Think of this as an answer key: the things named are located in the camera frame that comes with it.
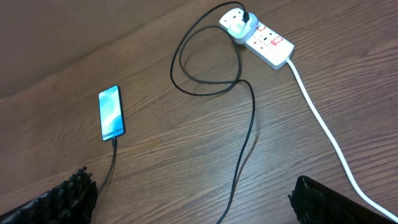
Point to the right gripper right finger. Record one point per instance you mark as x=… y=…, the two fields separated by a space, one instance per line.
x=314 y=203

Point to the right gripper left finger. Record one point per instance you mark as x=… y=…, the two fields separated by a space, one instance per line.
x=73 y=201

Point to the blue Galaxy smartphone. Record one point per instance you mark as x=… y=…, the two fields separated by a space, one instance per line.
x=111 y=113

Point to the white charger adapter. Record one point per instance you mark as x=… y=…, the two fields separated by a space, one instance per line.
x=234 y=24

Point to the white power strip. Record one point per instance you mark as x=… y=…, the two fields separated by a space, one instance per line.
x=269 y=46

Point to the cardboard backdrop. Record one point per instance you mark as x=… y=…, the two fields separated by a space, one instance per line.
x=40 y=37

